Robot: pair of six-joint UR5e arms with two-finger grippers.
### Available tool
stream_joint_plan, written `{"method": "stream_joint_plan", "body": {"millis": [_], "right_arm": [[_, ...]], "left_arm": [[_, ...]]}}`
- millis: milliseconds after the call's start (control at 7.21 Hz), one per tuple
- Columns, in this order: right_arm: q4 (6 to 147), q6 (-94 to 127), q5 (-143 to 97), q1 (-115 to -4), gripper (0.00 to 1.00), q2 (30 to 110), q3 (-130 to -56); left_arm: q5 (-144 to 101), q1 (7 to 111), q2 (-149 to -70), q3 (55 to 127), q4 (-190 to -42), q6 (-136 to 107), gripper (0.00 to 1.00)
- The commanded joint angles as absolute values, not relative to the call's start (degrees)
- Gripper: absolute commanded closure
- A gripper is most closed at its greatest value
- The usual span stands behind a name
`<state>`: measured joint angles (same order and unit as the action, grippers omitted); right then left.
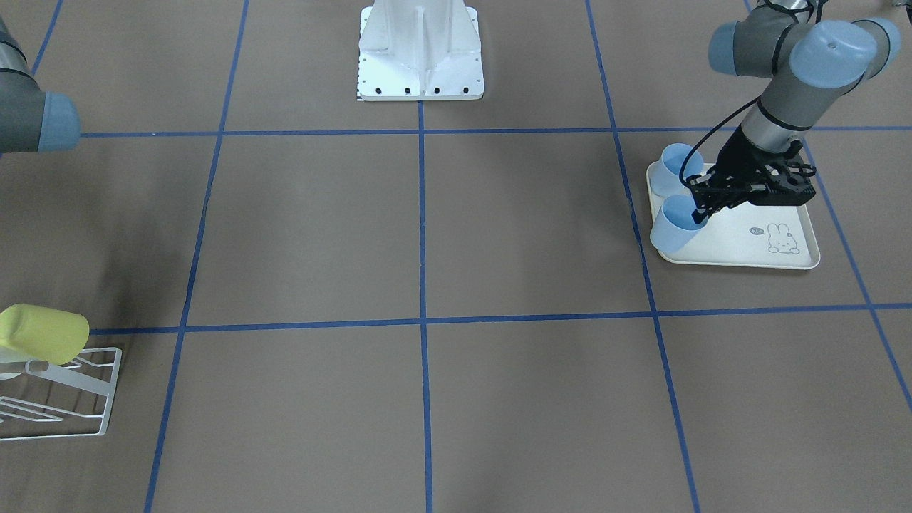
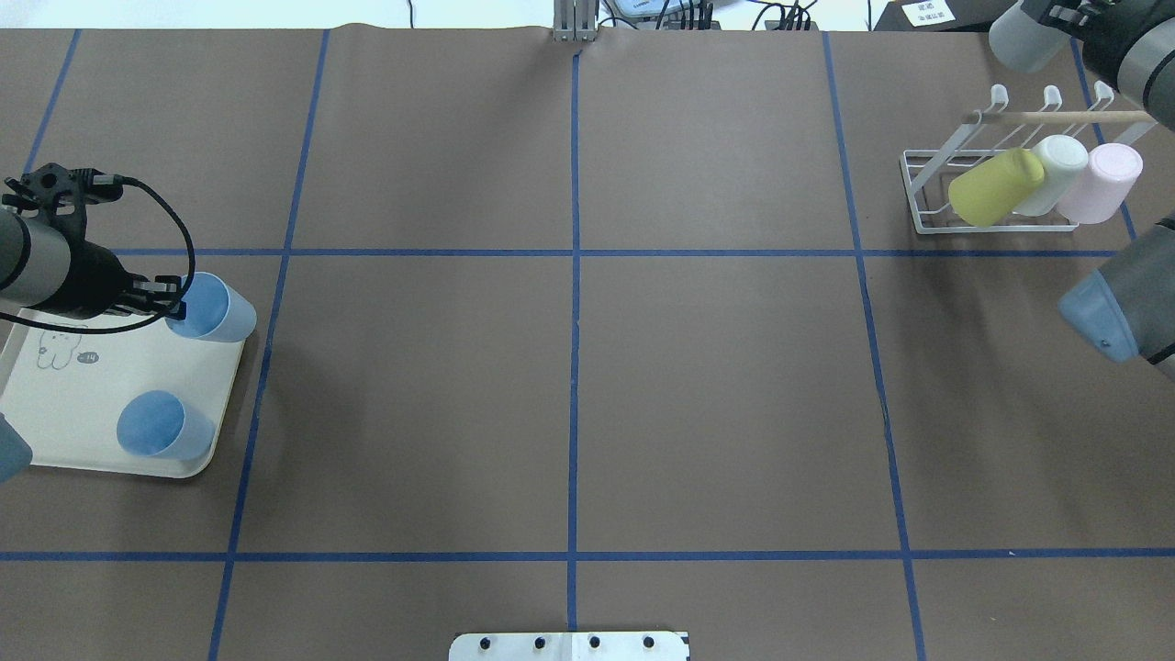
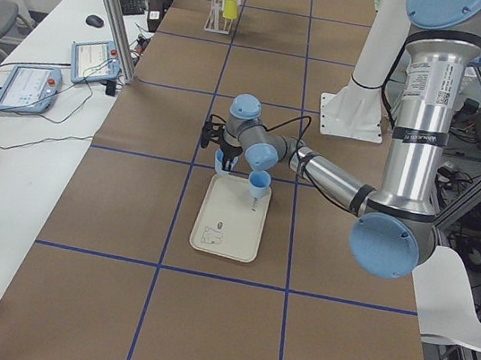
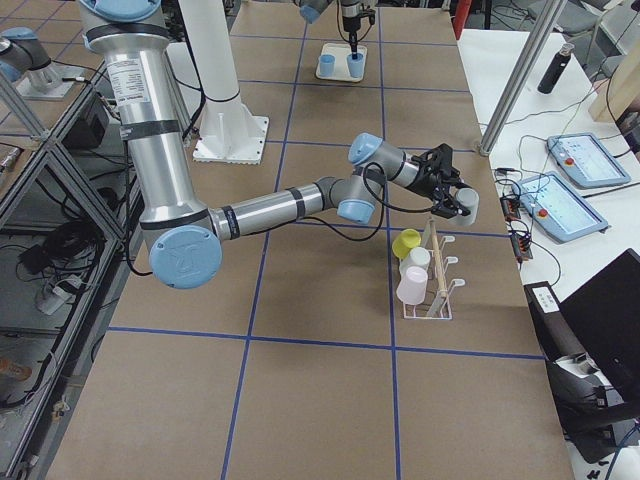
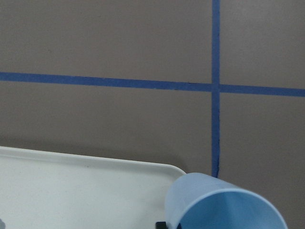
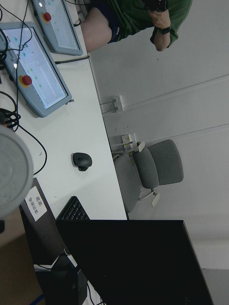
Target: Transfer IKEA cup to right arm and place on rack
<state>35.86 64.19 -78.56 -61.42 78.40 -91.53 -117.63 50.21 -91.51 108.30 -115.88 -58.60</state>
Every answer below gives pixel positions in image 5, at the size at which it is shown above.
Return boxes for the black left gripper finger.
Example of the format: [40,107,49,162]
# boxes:
[155,221,168,229]

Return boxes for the blue cup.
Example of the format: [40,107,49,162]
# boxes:
[164,173,287,229]

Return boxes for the beige serving tray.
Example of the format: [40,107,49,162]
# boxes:
[0,147,184,229]

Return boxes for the brown paper table cover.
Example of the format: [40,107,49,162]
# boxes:
[0,0,305,229]

